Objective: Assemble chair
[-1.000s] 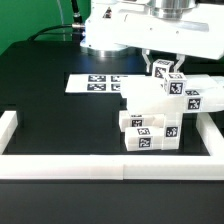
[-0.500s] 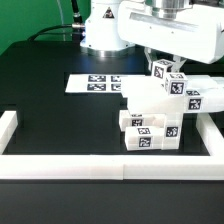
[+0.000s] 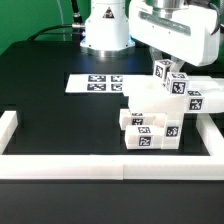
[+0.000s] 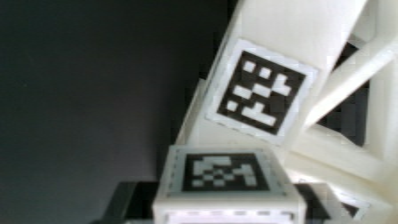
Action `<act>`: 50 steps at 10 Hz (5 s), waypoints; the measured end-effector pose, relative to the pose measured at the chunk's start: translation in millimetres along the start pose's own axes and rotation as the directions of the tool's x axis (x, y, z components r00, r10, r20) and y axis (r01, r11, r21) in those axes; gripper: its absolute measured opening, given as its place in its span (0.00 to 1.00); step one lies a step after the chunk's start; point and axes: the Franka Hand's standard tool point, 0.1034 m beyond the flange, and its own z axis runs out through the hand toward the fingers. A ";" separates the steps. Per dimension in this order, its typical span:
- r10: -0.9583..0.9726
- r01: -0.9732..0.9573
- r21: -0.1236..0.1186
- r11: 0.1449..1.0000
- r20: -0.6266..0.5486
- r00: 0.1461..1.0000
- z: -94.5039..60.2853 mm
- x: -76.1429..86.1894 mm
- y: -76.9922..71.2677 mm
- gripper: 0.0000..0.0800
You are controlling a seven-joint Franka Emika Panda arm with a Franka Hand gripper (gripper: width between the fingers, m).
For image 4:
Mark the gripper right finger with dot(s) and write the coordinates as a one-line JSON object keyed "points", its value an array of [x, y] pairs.
{"points": [[325, 211]]}

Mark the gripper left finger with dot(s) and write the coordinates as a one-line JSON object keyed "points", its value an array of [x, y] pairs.
{"points": [[130, 205]]}

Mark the white tagged cube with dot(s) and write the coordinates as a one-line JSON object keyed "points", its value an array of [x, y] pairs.
{"points": [[357, 205], [224, 187]]}

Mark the white chair back frame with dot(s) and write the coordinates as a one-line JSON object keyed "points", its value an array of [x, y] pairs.
{"points": [[300, 94]]}

